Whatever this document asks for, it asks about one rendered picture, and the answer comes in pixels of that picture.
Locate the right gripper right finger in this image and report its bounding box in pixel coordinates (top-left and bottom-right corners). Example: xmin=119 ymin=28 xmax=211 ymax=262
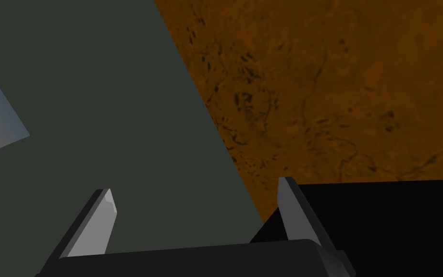
xmin=277 ymin=176 xmax=323 ymax=247

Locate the black box furniture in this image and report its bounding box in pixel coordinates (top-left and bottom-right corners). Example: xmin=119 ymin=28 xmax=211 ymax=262
xmin=249 ymin=178 xmax=443 ymax=277

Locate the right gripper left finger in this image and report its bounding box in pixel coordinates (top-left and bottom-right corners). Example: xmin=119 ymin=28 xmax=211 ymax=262
xmin=57 ymin=188 xmax=118 ymax=259

